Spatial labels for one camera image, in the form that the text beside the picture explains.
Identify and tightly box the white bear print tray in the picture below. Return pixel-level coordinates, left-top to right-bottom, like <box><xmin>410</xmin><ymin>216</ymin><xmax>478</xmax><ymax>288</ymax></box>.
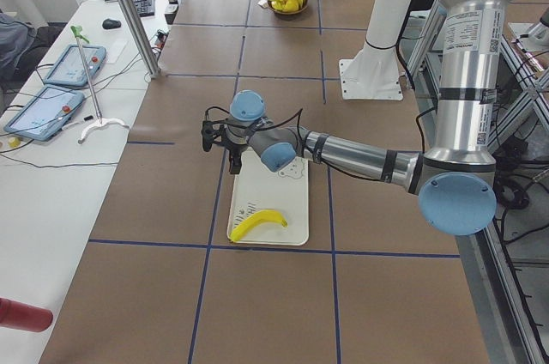
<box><xmin>226</xmin><ymin>149</ymin><xmax>309</xmax><ymax>246</ymax></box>

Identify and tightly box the red cylinder object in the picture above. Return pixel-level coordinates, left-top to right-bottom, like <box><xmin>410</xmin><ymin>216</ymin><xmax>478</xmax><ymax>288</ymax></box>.
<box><xmin>1</xmin><ymin>298</ymin><xmax>53</xmax><ymax>332</ymax></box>

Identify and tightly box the aluminium profile post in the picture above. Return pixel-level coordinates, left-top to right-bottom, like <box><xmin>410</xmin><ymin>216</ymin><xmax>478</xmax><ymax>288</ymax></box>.
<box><xmin>118</xmin><ymin>0</ymin><xmax>160</xmax><ymax>79</ymax></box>

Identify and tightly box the yellow pear upper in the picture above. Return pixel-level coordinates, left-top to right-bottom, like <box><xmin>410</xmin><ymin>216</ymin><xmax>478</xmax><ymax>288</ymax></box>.
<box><xmin>269</xmin><ymin>1</ymin><xmax>284</xmax><ymax>12</ymax></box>

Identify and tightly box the yellow banana with dark tip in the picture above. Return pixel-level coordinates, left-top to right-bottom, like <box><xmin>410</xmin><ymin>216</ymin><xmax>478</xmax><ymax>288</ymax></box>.
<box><xmin>228</xmin><ymin>209</ymin><xmax>288</xmax><ymax>242</ymax></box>

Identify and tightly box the teach pendant far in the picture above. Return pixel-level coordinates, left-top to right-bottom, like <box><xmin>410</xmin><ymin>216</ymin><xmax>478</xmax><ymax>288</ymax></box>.
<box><xmin>43</xmin><ymin>44</ymin><xmax>106</xmax><ymax>88</ymax></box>

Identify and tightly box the yellow pear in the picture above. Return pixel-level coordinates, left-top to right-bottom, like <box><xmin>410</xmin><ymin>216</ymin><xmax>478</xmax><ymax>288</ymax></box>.
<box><xmin>284</xmin><ymin>0</ymin><xmax>300</xmax><ymax>13</ymax></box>
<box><xmin>269</xmin><ymin>1</ymin><xmax>284</xmax><ymax>12</ymax></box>

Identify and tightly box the brown wicker basket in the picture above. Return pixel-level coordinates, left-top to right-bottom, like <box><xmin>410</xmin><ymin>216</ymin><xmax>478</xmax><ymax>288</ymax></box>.
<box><xmin>266</xmin><ymin>0</ymin><xmax>310</xmax><ymax>16</ymax></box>

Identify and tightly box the white stand with rod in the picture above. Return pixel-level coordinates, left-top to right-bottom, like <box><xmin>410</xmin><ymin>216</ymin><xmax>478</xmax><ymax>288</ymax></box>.
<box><xmin>70</xmin><ymin>26</ymin><xmax>130</xmax><ymax>144</ymax></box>

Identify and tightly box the teach pendant near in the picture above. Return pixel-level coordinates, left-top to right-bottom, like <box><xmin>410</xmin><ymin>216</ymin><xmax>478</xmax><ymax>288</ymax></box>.
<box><xmin>4</xmin><ymin>84</ymin><xmax>85</xmax><ymax>142</ymax></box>

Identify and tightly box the teach pendant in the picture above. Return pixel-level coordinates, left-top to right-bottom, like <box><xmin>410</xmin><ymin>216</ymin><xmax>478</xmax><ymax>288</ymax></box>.
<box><xmin>43</xmin><ymin>44</ymin><xmax>106</xmax><ymax>88</ymax></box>
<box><xmin>4</xmin><ymin>84</ymin><xmax>85</xmax><ymax>142</ymax></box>

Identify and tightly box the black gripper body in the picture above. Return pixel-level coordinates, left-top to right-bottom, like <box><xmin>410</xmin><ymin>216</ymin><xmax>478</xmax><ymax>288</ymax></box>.
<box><xmin>227</xmin><ymin>138</ymin><xmax>248</xmax><ymax>163</ymax></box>

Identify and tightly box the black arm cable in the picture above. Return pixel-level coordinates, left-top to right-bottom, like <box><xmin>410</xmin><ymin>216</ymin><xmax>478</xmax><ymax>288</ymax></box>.
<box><xmin>204</xmin><ymin>106</ymin><xmax>306</xmax><ymax>137</ymax></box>

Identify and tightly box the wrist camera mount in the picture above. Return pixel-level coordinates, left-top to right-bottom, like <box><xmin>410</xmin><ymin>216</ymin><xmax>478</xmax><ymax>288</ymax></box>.
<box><xmin>201</xmin><ymin>120</ymin><xmax>225</xmax><ymax>152</ymax></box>

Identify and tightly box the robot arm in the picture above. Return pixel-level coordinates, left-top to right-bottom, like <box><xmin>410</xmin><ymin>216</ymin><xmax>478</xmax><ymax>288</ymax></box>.
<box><xmin>220</xmin><ymin>0</ymin><xmax>511</xmax><ymax>236</ymax></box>

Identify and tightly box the yellow pear lower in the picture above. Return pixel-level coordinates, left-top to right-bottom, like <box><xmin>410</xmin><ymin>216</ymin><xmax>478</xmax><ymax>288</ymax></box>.
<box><xmin>284</xmin><ymin>0</ymin><xmax>300</xmax><ymax>13</ymax></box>

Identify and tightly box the black computer mouse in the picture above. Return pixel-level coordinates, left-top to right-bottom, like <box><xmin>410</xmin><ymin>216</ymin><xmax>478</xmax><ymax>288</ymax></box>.
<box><xmin>102</xmin><ymin>18</ymin><xmax>121</xmax><ymax>30</ymax></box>

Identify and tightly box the white metal base plate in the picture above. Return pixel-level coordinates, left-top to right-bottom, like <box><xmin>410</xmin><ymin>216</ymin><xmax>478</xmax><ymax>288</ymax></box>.
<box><xmin>339</xmin><ymin>58</ymin><xmax>403</xmax><ymax>101</ymax></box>

